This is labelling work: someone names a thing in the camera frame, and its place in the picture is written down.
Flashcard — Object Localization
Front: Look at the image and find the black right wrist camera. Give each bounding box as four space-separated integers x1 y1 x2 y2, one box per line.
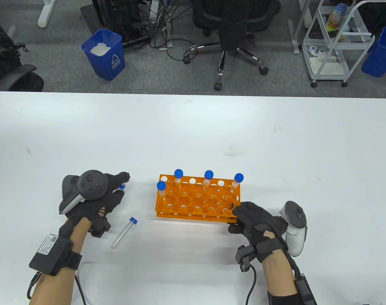
235 245 255 273

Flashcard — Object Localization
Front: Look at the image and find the black labelled battery box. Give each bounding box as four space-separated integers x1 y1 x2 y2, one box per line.
29 234 73 276

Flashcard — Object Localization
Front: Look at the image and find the white paper waste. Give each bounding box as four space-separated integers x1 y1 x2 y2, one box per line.
90 42 111 57

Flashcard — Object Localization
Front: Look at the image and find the black computer equipment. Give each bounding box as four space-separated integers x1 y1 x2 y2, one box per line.
80 0 152 48

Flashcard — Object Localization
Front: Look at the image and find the orange test tube rack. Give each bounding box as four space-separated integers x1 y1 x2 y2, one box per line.
155 174 241 223

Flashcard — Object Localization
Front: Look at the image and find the black office chair chrome base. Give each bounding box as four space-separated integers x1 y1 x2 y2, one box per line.
183 0 282 92

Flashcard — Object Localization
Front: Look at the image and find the colourful plastic bottle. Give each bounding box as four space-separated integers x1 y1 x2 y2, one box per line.
326 3 348 32

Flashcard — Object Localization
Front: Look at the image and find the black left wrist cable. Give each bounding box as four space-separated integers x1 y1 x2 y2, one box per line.
74 275 87 305

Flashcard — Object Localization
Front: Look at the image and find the black chair with armrest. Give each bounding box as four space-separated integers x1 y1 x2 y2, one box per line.
0 64 44 92

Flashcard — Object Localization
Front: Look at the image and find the white power strip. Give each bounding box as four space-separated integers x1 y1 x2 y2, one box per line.
148 0 161 24

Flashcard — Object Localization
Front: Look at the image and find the grey hand controller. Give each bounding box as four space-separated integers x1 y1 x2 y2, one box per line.
59 170 109 215
278 201 308 257

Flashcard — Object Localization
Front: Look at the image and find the white rolling cart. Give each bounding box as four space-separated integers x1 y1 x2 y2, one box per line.
302 0 376 89

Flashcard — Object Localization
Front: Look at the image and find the grey right hand controller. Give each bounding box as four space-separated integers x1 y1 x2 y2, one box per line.
278 201 308 257

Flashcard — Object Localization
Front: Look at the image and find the grey left hand controller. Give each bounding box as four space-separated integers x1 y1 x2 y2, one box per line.
59 170 109 215

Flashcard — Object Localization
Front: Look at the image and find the person's right hand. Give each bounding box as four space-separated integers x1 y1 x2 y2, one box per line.
227 201 288 262

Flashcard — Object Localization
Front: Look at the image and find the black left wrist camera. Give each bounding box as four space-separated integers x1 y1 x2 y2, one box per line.
91 219 112 238

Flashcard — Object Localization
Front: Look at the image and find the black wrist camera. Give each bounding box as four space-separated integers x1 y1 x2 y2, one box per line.
91 219 112 238
235 245 255 273

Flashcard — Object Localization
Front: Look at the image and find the person's left hand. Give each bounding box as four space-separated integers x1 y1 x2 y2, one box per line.
65 172 131 220

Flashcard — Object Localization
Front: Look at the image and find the tangle of black cables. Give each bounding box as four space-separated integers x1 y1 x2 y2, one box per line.
142 0 193 62

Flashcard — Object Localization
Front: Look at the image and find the person's left forearm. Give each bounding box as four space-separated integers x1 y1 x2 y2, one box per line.
29 218 93 305

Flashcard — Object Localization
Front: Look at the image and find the black lattice tracker mount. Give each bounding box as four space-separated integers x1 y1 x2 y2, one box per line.
295 276 317 305

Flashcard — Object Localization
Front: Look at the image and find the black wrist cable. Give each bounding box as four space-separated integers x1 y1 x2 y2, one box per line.
244 265 258 305
74 275 87 305

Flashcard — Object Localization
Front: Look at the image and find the plain blue bin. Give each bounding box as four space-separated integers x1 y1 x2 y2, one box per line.
361 26 386 78

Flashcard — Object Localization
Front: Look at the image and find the black forearm strap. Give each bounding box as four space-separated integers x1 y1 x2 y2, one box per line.
267 291 300 305
64 251 83 270

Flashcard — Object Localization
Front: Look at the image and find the black left forearm strap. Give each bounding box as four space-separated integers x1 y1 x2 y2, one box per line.
64 251 83 270

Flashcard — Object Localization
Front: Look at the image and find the black right forearm strap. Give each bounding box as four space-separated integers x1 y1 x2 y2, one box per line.
267 291 300 305

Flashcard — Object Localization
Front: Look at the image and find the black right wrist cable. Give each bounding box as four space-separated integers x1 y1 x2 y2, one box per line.
244 265 258 305

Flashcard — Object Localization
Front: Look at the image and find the white desk leg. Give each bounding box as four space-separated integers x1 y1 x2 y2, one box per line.
38 0 57 29
288 0 317 54

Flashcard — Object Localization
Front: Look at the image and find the blue bin with recycling symbol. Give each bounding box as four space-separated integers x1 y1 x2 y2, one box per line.
81 29 126 81

